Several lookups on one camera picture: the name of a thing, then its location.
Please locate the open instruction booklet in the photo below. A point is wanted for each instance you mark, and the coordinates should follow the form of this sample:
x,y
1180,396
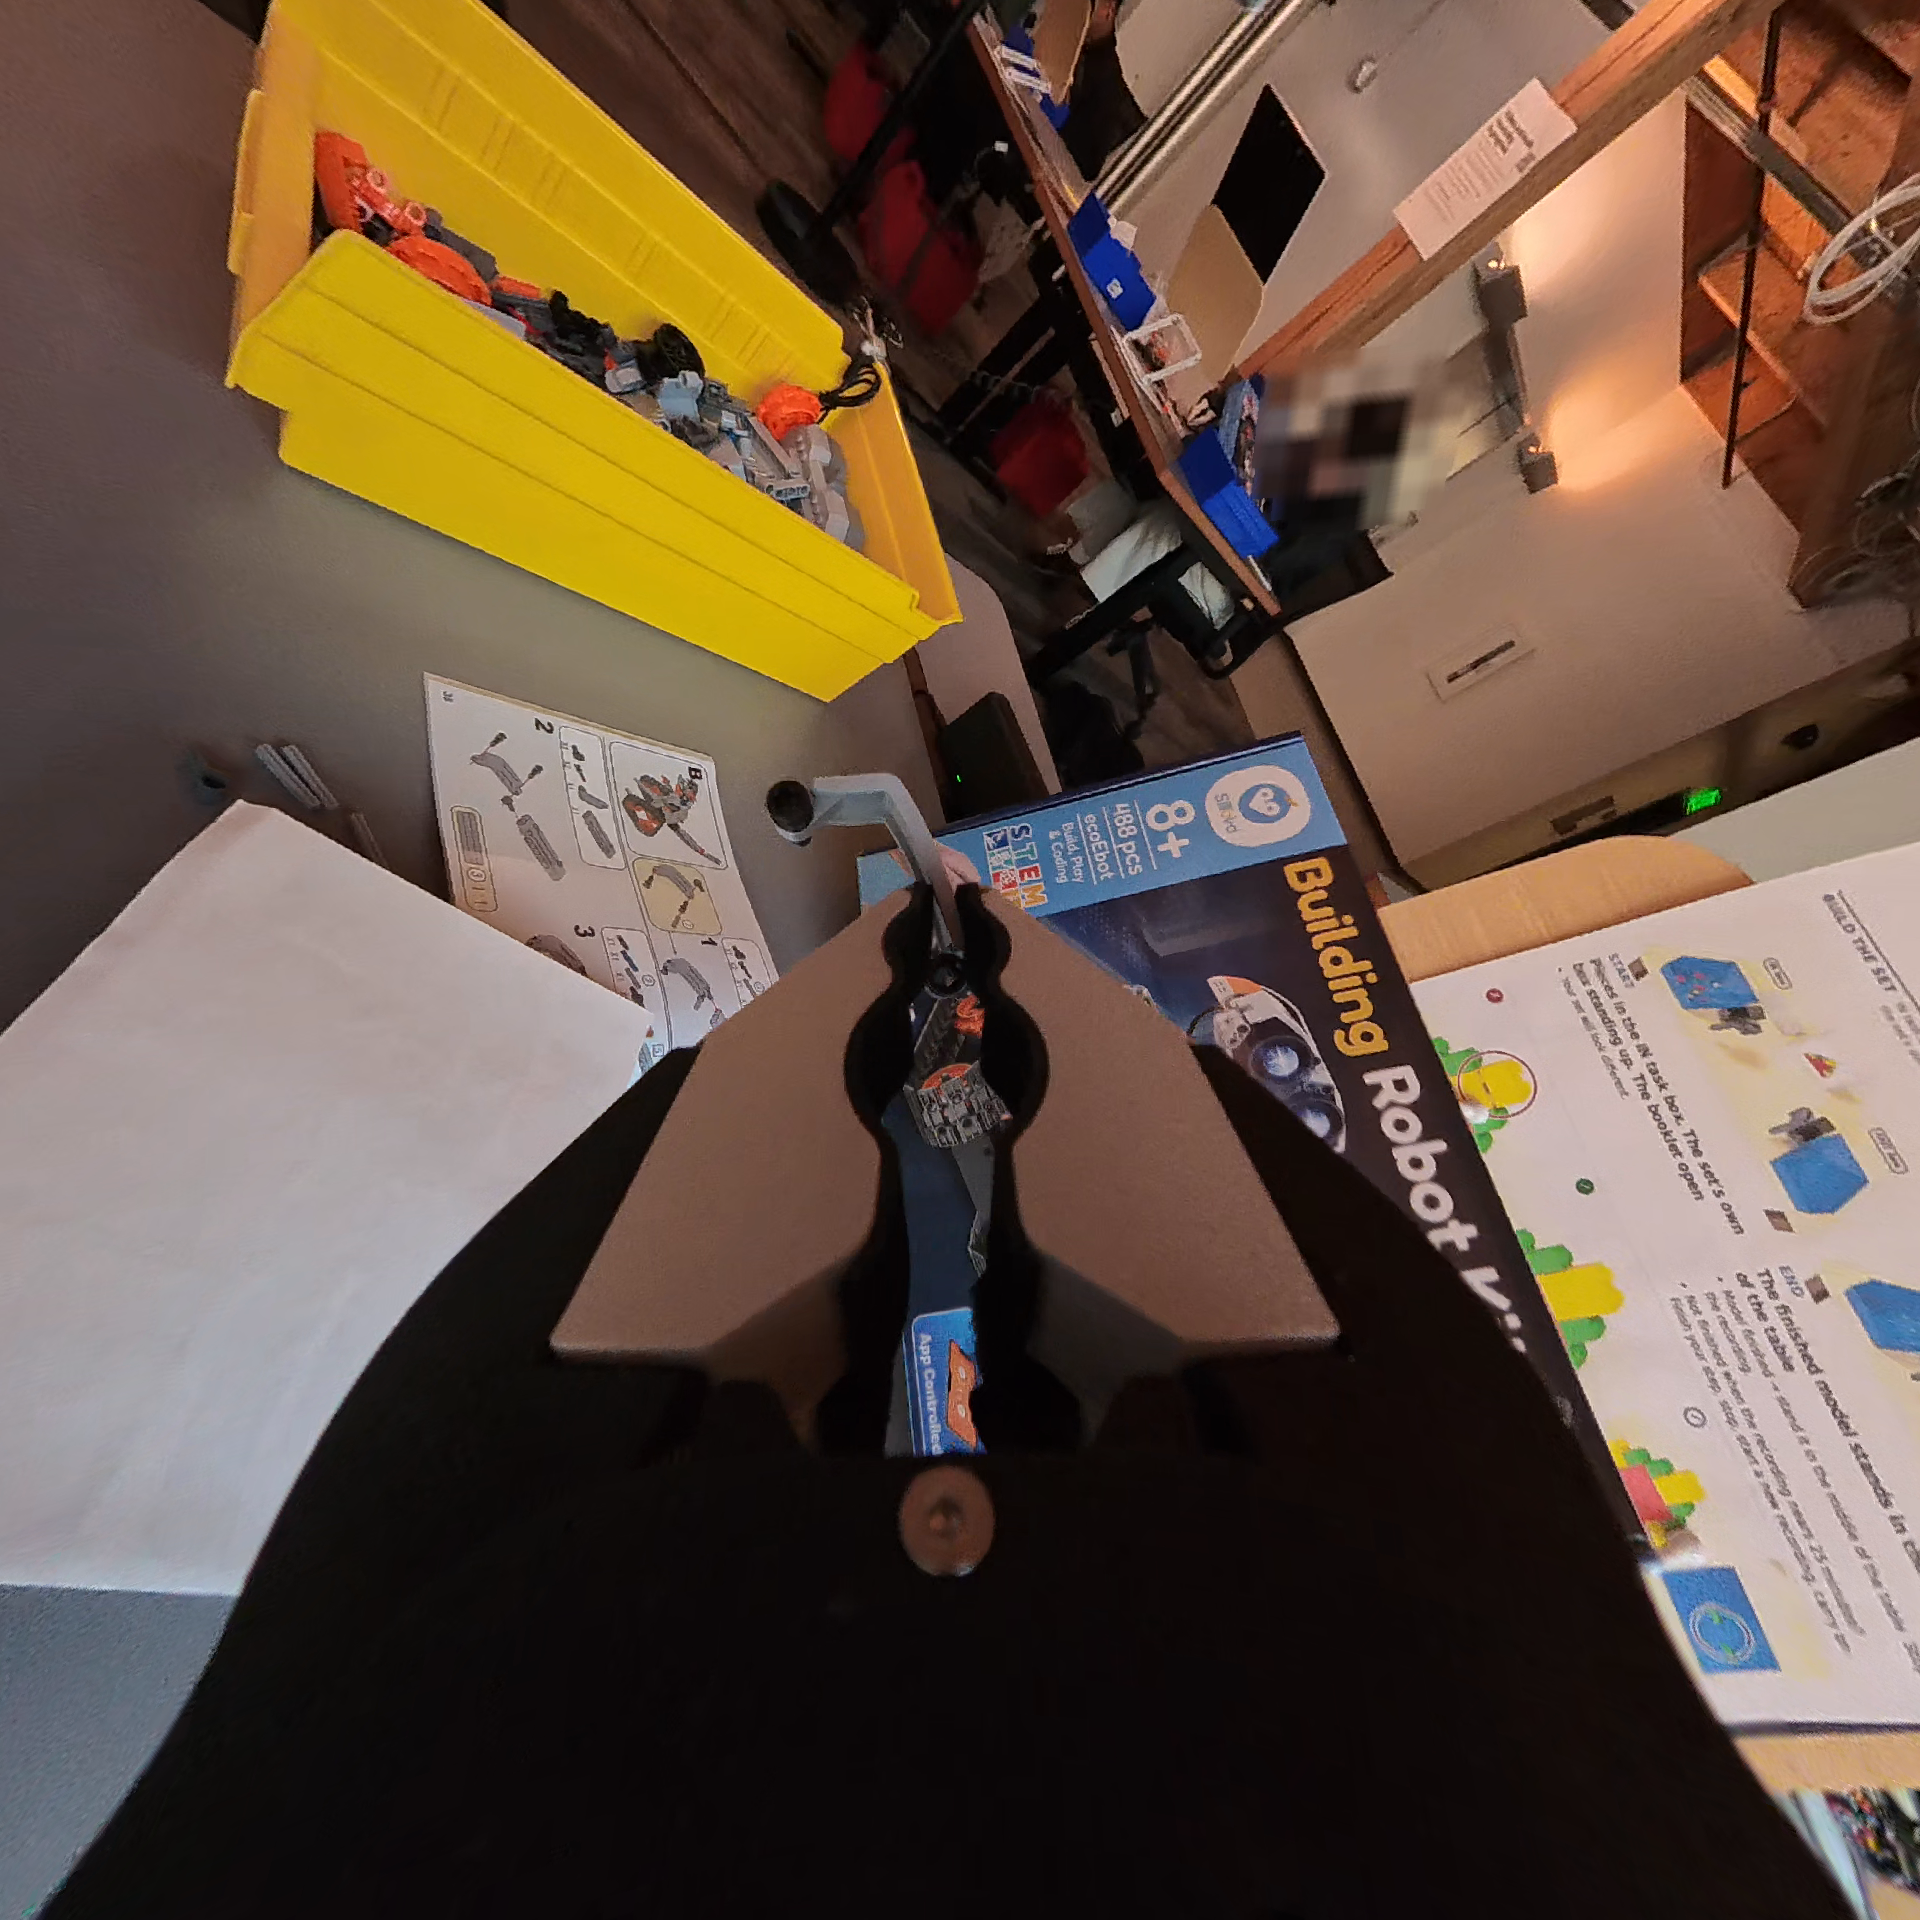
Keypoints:
x,y
600,840

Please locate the black device green light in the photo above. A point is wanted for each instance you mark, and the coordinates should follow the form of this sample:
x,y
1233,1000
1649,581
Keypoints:
x,y
992,758

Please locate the short grey pin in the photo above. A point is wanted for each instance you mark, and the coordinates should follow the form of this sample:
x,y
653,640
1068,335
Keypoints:
x,y
366,836

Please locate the printed task sheet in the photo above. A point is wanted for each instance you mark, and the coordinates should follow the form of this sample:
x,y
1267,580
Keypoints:
x,y
1725,1273

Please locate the beige chair back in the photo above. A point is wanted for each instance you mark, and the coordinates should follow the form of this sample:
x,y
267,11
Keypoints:
x,y
1216,300

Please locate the grey desk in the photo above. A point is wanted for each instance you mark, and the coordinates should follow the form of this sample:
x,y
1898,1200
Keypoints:
x,y
152,522

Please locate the white paper sign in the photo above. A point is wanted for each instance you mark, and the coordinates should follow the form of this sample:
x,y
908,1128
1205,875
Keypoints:
x,y
1485,165

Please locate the blue storage bin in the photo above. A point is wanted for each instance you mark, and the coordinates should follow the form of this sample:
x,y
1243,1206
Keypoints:
x,y
1225,504
1116,262

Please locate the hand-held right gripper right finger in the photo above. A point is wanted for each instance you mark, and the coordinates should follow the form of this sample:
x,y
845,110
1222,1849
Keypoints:
x,y
1169,1200

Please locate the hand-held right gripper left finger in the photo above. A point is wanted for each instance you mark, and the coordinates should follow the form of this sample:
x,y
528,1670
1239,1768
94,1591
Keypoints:
x,y
721,1200

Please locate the black flat panel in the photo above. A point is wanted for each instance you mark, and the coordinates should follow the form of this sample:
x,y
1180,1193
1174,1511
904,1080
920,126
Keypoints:
x,y
1267,181

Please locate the yellow plastic bin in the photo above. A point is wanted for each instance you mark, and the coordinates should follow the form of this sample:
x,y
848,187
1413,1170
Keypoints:
x,y
600,522

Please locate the blue robot kit box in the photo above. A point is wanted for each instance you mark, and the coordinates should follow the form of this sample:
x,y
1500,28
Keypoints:
x,y
1349,1019

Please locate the light grey bent beam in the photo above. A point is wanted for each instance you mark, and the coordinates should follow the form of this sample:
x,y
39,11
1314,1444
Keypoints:
x,y
864,800

